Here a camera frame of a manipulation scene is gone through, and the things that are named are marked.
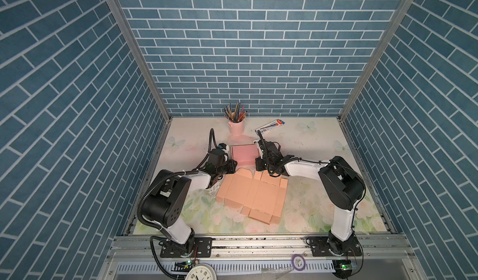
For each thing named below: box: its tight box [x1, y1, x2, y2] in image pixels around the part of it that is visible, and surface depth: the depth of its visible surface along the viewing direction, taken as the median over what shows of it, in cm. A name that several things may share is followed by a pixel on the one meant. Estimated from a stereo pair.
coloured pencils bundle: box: [223, 102, 249, 124], surface depth 109 cm
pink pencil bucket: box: [227, 119, 246, 136], surface depth 110 cm
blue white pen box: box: [254, 118, 286, 135], surface depth 118 cm
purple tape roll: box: [291, 253, 307, 272], surface depth 72 cm
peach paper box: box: [216, 168, 289, 226], surface depth 91 cm
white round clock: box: [184, 260, 218, 280], surface depth 67 cm
